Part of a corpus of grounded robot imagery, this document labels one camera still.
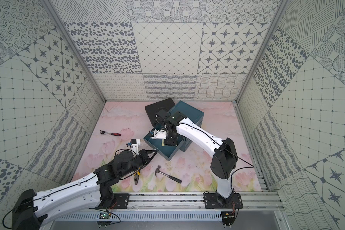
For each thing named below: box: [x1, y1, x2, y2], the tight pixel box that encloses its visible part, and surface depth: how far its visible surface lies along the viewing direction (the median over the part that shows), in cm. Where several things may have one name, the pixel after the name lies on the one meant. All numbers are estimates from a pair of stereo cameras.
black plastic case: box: [144, 97, 176, 127], surface depth 113 cm
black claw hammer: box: [154, 165, 183, 184], surface depth 84 cm
